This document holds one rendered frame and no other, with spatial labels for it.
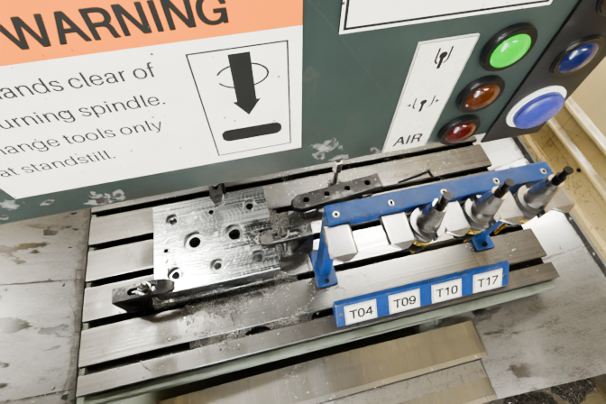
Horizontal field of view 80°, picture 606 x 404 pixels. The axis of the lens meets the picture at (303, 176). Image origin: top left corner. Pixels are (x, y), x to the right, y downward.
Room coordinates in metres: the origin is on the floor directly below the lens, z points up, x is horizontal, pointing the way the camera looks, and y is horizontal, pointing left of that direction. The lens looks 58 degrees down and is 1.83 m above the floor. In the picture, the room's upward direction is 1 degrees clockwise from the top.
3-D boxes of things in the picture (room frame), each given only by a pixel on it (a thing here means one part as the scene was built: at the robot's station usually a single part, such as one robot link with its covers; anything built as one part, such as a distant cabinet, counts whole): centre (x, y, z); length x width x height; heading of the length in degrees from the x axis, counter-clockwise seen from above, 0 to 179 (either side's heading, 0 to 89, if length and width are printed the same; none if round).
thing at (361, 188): (0.49, -0.10, 0.93); 0.26 x 0.05 x 0.06; 109
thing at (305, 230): (0.34, 0.04, 0.97); 0.13 x 0.03 x 0.15; 104
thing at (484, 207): (0.31, -0.34, 1.26); 0.04 x 0.04 x 0.07
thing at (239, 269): (0.34, 0.22, 0.97); 0.29 x 0.23 x 0.05; 104
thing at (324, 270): (0.29, -0.06, 1.05); 0.10 x 0.05 x 0.30; 14
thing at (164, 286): (0.20, 0.35, 0.97); 0.13 x 0.03 x 0.15; 104
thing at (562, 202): (0.35, -0.50, 1.21); 0.07 x 0.05 x 0.01; 14
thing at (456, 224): (0.29, -0.28, 1.21); 0.07 x 0.05 x 0.01; 14
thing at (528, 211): (0.33, -0.44, 1.21); 0.06 x 0.06 x 0.03
